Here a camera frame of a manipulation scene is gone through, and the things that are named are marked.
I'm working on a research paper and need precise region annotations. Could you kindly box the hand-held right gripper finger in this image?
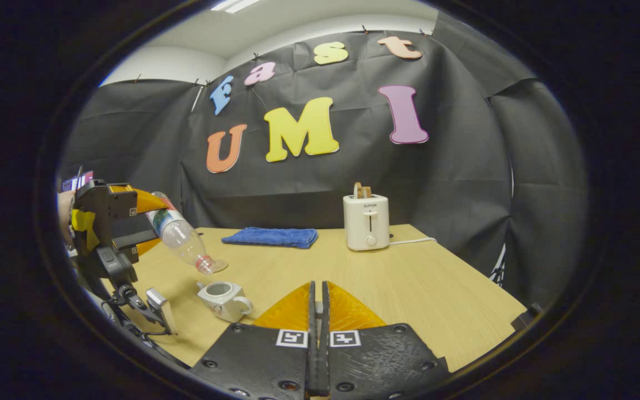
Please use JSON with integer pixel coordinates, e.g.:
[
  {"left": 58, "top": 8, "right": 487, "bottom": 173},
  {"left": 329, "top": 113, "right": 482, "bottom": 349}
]
[
  {"left": 322, "top": 281, "right": 455, "bottom": 400},
  {"left": 189, "top": 281, "right": 319, "bottom": 400}
]

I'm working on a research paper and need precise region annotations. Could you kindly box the clear plastic water bottle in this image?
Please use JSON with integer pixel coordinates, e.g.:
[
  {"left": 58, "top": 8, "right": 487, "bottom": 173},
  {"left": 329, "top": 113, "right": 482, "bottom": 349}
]
[{"left": 147, "top": 192, "right": 229, "bottom": 275}]

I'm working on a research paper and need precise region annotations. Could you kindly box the white ceramic teacup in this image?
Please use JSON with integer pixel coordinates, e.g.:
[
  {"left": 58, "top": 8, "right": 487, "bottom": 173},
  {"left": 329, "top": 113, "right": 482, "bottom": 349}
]
[{"left": 196, "top": 281, "right": 254, "bottom": 323}]

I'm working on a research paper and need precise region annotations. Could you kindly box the computer monitor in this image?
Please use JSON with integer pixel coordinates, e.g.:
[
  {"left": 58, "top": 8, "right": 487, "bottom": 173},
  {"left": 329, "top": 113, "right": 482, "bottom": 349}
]
[{"left": 62, "top": 171, "right": 94, "bottom": 192}]

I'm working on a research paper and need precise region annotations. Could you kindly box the blue folded towel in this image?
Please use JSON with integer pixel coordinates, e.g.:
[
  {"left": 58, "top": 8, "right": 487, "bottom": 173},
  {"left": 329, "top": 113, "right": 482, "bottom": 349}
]
[{"left": 221, "top": 227, "right": 319, "bottom": 249}]

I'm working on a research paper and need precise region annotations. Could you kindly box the white toaster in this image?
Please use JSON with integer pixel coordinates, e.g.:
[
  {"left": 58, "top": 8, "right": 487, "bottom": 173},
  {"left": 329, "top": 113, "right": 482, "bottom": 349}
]
[{"left": 343, "top": 193, "right": 391, "bottom": 252}]

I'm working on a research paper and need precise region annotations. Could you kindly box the ceiling light panel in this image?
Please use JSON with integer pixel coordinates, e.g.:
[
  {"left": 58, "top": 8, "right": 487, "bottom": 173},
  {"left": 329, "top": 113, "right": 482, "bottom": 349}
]
[{"left": 212, "top": 0, "right": 259, "bottom": 13}]

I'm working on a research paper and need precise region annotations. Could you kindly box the black backdrop cloth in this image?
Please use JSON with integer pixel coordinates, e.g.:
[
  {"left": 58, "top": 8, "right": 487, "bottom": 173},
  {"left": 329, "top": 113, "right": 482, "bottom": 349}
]
[{"left": 59, "top": 14, "right": 590, "bottom": 312}]

